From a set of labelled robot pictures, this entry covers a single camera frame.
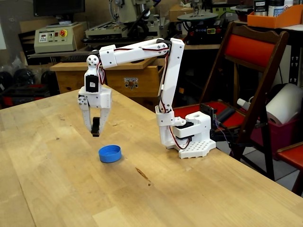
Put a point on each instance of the black toy bird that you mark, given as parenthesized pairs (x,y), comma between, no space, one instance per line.
(95,127)

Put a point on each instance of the red and black crate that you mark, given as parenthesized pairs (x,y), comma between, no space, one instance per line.
(23,94)

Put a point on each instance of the pink plastic bin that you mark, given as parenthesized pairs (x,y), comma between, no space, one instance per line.
(281,139)

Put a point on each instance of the black scroll saw green table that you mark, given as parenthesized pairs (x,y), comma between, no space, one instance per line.
(203,30)

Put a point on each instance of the white power plug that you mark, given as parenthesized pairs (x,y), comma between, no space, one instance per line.
(242,102)

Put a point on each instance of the orange plastic tray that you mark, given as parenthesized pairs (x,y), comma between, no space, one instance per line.
(272,21)

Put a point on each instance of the red seat wooden chair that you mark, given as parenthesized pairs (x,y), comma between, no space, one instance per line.
(292,157)

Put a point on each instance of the grey milling machine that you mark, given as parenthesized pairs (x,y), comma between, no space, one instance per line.
(132,9)

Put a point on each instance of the brown cardboard box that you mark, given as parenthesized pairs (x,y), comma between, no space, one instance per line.
(177,13)

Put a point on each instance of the wooden cabinet with sticker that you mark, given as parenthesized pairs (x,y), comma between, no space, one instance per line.
(71,78)

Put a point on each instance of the wooden workbench top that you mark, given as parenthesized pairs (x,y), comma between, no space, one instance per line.
(203,46)

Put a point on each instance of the silver can black lid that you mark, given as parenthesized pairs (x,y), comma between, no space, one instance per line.
(260,8)

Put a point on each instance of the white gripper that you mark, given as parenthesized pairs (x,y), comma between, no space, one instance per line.
(100,99)

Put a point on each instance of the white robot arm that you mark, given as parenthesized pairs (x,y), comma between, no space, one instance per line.
(203,127)

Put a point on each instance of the black computer monitor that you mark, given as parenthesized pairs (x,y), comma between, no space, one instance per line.
(59,7)

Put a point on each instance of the wooden folding chair red cushions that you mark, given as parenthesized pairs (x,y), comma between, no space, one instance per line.
(248,49)

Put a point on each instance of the black cylinder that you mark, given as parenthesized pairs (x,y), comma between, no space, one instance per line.
(226,113)

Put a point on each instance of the can with blue label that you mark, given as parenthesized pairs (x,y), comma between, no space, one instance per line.
(275,9)

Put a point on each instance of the black keyboard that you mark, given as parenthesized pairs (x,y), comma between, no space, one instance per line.
(73,58)

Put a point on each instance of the white paper towel roll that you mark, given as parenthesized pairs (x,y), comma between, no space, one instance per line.
(284,104)

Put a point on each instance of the beige control box red button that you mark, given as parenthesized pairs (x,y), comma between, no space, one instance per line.
(54,43)

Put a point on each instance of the black controller board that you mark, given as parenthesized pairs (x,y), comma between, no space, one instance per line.
(208,110)

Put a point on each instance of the black helmet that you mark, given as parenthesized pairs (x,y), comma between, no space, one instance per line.
(23,76)
(5,80)
(47,76)

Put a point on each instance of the blue round box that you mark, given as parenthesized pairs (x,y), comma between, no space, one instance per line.
(110,158)

